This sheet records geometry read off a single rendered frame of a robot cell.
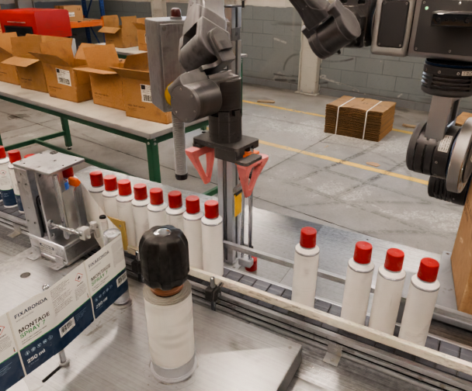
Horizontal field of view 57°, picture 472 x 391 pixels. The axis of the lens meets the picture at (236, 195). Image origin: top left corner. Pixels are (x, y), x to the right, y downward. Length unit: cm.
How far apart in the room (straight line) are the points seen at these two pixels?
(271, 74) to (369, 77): 165
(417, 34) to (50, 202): 100
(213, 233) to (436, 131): 63
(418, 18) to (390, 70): 525
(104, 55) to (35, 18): 304
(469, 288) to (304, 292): 38
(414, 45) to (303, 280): 64
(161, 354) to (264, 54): 675
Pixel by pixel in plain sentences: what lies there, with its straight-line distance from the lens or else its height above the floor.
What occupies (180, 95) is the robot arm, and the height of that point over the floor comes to 139.
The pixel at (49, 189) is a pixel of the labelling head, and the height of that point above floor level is 108.
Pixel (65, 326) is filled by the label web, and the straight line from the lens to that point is 92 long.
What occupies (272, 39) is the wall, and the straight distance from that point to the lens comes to 725.
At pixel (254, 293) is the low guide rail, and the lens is 102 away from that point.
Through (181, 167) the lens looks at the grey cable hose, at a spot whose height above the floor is 111.
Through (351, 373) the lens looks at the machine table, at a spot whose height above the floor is 83.
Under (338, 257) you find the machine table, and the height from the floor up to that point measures 83.
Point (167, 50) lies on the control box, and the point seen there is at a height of 142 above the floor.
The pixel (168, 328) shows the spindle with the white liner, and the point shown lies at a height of 101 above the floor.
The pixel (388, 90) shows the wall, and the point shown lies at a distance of 650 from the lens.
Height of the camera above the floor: 155
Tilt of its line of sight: 26 degrees down
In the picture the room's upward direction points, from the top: straight up
